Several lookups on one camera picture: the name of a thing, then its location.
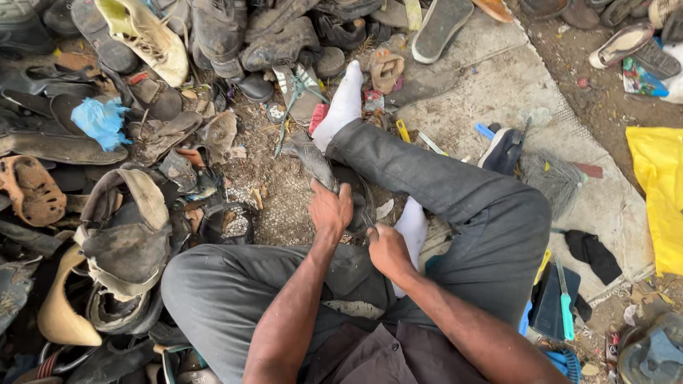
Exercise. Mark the person's right hand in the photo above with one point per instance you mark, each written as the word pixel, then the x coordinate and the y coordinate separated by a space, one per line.
pixel 392 253

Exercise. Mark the person's left hand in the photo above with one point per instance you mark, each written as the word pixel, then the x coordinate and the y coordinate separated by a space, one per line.
pixel 330 213

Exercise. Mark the person's right fingers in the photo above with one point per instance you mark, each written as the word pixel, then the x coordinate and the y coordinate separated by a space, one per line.
pixel 376 234

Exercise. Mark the grey worn shoe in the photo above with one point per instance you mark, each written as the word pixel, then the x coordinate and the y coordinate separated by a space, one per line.
pixel 315 160

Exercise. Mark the white sock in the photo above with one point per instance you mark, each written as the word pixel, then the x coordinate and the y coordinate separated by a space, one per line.
pixel 412 226
pixel 341 106

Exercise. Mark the person's grey trousers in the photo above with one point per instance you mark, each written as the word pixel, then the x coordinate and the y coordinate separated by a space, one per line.
pixel 453 176

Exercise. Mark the flat metal file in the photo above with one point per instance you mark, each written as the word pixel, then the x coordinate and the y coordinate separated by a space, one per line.
pixel 431 143

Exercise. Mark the yellow utility cutter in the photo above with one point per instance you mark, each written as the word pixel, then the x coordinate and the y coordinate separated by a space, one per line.
pixel 403 130

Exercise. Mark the person's dark brown shirt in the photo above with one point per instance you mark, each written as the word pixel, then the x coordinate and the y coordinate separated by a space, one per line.
pixel 395 357

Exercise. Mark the dark blue white-soled sneaker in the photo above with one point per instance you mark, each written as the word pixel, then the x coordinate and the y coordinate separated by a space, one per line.
pixel 501 152

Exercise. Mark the tan sandal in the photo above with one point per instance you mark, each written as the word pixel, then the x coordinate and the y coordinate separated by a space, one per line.
pixel 387 69

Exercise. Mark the grey bristle brush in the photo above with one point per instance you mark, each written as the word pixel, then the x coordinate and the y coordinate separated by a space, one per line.
pixel 552 178

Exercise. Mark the dark blue flat case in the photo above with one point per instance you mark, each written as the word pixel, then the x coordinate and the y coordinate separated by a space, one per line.
pixel 547 309

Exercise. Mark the grey woven floor mat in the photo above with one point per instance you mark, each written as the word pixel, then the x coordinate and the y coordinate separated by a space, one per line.
pixel 491 80

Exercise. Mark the grey slipper sole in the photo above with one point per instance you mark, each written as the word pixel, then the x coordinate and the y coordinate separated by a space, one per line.
pixel 440 29

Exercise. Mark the black cloth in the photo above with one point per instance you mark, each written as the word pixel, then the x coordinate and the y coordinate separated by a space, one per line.
pixel 592 253

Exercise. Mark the blue fabric item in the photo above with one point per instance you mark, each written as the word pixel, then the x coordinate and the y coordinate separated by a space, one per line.
pixel 566 362

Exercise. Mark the heap of old worn shoes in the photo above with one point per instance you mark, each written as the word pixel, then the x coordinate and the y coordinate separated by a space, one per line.
pixel 122 240

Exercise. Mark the yellow plastic bag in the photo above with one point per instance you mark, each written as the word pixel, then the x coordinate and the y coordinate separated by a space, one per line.
pixel 659 186

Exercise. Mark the blue plastic bag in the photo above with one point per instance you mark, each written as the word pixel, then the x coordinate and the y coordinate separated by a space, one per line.
pixel 101 122

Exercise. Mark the dirty white sneaker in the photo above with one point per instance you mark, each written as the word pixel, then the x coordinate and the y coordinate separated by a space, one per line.
pixel 152 40

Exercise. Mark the grey bucket with cloth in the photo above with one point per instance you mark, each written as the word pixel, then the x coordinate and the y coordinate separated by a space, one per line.
pixel 653 352

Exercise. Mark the colourful printed packet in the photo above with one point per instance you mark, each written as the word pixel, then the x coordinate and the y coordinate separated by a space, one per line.
pixel 640 80

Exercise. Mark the white slip-on shoe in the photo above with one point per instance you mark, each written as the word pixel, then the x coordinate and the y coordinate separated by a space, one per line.
pixel 621 45

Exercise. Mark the pile of dark shoes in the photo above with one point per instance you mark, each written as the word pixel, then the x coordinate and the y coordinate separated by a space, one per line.
pixel 597 10

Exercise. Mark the beige high heel shoe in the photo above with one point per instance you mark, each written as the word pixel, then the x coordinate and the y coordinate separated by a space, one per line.
pixel 61 314

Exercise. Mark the brown perforated sandal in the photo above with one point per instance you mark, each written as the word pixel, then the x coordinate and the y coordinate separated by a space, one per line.
pixel 32 192

